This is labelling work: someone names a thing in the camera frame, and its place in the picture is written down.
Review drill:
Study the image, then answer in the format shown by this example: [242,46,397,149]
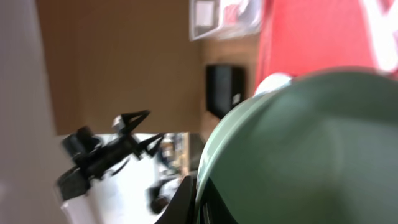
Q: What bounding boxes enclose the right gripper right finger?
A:
[197,178,238,224]

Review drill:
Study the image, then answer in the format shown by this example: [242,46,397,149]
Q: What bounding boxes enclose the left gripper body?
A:
[75,136,140,180]

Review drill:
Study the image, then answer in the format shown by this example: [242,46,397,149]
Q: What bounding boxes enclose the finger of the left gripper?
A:
[136,133,165,159]
[121,110,150,134]

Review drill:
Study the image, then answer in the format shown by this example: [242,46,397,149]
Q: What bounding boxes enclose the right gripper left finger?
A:
[155,175,196,224]

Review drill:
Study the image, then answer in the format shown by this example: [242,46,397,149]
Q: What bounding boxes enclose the green small bowl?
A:
[197,70,397,224]

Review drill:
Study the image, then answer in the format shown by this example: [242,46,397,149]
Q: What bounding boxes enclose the light blue plate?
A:
[254,72,293,96]

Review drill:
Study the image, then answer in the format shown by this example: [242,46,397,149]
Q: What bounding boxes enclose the red snack wrapper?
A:
[220,0,249,24]

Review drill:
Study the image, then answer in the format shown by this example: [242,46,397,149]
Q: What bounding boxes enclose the white plastic fork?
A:
[359,0,397,73]

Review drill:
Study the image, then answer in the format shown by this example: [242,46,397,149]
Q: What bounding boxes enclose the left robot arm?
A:
[56,110,165,224]

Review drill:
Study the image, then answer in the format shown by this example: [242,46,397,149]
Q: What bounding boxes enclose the black plastic tray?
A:
[205,64,245,119]

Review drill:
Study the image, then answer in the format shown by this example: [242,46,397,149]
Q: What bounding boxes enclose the clear plastic bin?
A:
[190,0,264,40]

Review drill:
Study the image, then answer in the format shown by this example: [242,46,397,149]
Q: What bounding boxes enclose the red serving tray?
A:
[253,0,398,94]

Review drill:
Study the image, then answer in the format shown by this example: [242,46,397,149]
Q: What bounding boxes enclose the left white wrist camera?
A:
[112,115,125,132]

